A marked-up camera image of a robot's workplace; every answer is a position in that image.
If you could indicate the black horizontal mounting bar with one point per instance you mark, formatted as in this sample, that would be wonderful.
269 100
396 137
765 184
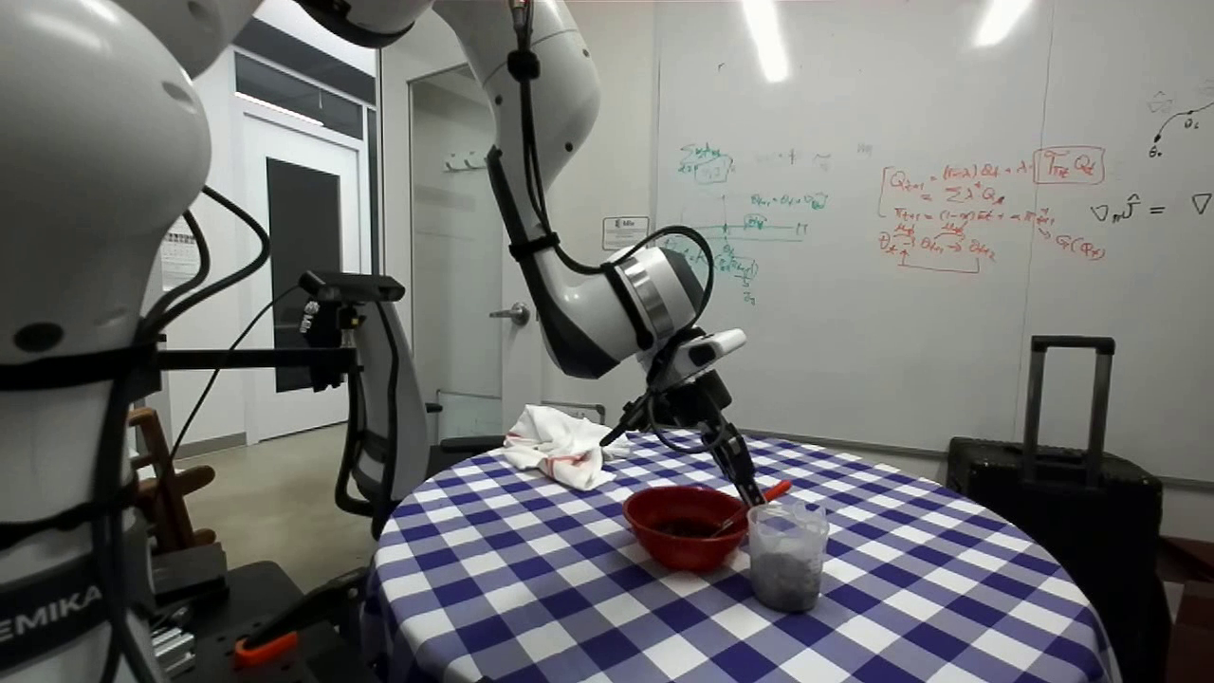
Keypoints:
239 361

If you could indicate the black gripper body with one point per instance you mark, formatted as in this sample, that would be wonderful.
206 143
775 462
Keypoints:
686 400

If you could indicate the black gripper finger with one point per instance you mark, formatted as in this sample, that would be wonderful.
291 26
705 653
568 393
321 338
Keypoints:
743 475
721 458

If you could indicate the black wheeled suitcase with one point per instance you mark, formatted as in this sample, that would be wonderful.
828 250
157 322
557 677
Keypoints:
1062 505

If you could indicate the white cloth with orange stripes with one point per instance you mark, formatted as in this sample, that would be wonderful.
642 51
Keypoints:
556 442

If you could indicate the wall whiteboard with writing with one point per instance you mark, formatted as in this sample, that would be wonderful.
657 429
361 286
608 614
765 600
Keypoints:
885 343

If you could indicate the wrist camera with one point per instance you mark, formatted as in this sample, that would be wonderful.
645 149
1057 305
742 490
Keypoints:
713 348

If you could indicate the black camera on mount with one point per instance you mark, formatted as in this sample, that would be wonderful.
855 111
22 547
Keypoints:
345 290

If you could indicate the blue white checkered tablecloth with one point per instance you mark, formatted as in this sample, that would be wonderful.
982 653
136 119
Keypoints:
570 595

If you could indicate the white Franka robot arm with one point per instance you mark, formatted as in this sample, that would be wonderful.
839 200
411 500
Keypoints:
570 317

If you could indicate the black equipment cart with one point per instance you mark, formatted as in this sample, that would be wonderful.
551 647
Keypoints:
227 610

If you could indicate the orange plastic bowl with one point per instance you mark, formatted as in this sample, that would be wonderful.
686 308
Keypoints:
684 513

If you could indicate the transparent plastic cup bowl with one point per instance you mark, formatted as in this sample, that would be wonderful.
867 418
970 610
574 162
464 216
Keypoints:
786 570

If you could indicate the brown wooden stand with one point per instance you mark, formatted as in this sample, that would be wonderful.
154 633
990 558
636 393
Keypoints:
165 486

